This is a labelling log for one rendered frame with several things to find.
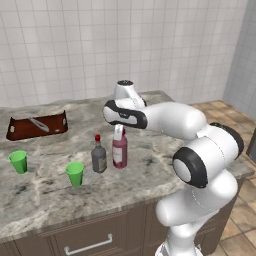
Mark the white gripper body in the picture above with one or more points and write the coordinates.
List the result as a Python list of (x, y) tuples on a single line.
[(118, 132)]

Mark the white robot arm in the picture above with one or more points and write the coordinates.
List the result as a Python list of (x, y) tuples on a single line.
[(186, 120)]

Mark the brown counter cabinet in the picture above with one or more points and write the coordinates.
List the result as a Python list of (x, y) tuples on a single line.
[(143, 230)]

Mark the maroon wine bottle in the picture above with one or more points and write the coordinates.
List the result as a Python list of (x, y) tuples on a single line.
[(120, 153)]

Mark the grey bottle with red cap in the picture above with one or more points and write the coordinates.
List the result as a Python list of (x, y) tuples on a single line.
[(99, 160)]

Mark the green plastic cup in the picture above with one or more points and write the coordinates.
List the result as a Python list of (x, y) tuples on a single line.
[(75, 174), (19, 161)]

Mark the silver knife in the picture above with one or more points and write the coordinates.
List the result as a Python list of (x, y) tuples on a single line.
[(40, 124)]

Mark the brown wooden tray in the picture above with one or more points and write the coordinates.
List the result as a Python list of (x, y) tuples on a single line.
[(23, 130)]

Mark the brown drawer front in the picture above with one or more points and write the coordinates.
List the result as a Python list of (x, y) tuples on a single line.
[(90, 233)]

